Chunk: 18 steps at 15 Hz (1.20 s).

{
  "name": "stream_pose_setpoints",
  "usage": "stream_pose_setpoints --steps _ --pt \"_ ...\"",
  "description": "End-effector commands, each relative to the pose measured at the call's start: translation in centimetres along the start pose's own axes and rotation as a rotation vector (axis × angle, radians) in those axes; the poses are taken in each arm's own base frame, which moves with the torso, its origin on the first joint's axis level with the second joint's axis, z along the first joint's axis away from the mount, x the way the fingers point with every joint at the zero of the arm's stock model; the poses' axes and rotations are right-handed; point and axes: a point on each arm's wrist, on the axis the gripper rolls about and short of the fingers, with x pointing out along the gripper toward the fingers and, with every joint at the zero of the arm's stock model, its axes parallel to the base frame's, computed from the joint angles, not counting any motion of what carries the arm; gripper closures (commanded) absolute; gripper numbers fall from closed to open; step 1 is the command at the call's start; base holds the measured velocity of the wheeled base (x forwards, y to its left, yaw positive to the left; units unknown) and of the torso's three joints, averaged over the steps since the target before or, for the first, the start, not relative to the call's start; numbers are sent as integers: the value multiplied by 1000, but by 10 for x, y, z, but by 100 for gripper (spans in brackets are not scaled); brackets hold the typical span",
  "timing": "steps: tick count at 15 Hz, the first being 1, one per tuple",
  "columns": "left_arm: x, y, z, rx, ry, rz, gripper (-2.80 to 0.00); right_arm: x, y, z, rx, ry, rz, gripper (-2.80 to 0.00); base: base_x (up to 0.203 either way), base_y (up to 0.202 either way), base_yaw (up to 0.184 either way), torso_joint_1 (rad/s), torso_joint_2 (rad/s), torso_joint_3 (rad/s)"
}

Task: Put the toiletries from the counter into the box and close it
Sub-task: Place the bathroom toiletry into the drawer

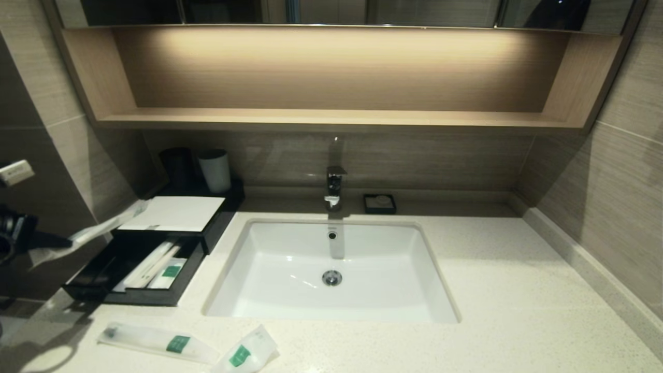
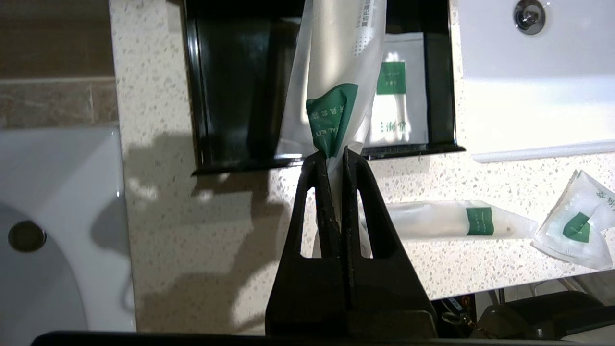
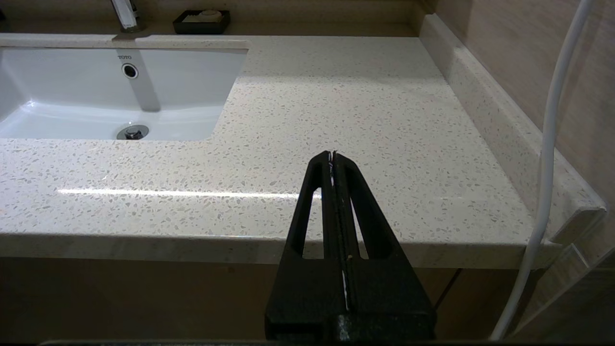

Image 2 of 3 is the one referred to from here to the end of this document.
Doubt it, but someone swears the chrome sink drain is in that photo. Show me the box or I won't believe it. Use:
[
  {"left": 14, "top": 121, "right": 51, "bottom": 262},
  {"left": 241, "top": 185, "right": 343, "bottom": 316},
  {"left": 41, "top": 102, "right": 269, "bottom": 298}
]
[{"left": 513, "top": 0, "right": 546, "bottom": 35}]

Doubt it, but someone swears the white sink basin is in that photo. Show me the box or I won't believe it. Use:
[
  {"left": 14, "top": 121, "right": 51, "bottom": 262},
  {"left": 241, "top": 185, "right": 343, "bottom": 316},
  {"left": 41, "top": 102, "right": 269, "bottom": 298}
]
[{"left": 456, "top": 0, "right": 615, "bottom": 164}]

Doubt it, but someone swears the small square frosted packet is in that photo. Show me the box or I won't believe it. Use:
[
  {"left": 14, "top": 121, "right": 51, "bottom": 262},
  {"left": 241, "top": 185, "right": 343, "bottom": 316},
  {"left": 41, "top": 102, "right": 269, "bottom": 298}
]
[{"left": 531, "top": 169, "right": 615, "bottom": 271}]

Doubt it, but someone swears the slim long toothbrush packet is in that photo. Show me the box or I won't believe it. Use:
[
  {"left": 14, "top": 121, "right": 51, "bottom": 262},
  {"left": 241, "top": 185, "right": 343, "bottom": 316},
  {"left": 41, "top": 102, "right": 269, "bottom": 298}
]
[{"left": 276, "top": 0, "right": 387, "bottom": 226}]

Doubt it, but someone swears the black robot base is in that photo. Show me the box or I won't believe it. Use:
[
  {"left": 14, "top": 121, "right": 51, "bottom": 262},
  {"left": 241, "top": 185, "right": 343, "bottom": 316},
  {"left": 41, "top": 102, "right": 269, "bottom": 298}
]
[{"left": 480, "top": 291, "right": 615, "bottom": 339}]

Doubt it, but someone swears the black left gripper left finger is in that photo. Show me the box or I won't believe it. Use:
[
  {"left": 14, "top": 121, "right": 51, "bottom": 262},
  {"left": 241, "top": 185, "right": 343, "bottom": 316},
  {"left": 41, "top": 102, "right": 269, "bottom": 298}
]
[{"left": 265, "top": 153, "right": 347, "bottom": 337}]

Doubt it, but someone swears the wide long frosted packet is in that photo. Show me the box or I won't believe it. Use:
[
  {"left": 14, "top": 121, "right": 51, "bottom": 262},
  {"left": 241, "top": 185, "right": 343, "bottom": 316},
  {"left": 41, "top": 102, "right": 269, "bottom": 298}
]
[{"left": 360, "top": 201, "right": 539, "bottom": 241}]

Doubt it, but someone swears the white toilet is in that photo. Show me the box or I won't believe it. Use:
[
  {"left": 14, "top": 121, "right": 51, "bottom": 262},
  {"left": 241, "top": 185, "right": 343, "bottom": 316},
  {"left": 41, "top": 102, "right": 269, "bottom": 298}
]
[{"left": 0, "top": 126, "right": 137, "bottom": 333}]

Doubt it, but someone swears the black pull-out drawer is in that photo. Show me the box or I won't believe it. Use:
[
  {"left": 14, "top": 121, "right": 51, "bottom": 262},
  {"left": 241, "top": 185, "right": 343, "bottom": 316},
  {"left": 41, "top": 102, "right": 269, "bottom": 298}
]
[{"left": 185, "top": 0, "right": 466, "bottom": 176}]

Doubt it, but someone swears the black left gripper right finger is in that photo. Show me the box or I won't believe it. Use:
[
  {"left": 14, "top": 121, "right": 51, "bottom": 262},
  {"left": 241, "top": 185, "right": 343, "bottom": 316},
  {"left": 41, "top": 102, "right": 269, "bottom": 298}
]
[{"left": 342, "top": 147, "right": 438, "bottom": 337}]

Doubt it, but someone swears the flat white green-label sachet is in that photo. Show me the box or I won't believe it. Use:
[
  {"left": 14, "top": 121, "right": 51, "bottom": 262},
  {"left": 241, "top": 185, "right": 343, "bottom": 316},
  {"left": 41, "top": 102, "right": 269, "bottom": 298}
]
[{"left": 370, "top": 33, "right": 429, "bottom": 147}]

